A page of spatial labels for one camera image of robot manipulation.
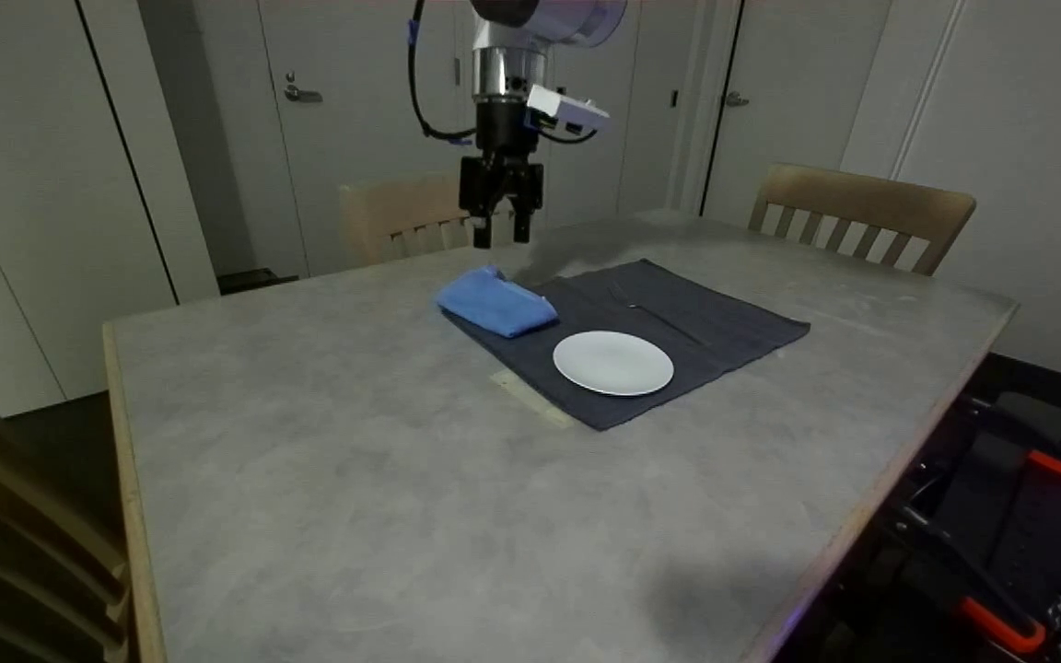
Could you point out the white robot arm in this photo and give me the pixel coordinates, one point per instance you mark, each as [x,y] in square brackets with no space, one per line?
[549,18]

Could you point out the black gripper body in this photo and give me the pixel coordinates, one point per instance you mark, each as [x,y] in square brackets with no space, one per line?
[502,153]

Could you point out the light wooden slat-back chair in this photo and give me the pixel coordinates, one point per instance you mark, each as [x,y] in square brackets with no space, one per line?
[394,216]
[862,204]
[17,540]

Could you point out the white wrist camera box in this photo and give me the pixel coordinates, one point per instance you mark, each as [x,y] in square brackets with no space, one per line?
[570,113]

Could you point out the blue cloth towel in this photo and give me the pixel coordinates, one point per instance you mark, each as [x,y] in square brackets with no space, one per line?
[496,303]

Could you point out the small wall switch by door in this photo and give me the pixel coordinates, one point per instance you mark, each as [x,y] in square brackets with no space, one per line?
[675,96]

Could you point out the dark fabric placemat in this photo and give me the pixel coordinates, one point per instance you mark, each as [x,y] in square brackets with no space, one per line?
[727,324]

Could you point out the white round plate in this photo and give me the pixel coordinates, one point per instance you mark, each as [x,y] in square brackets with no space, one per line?
[612,361]

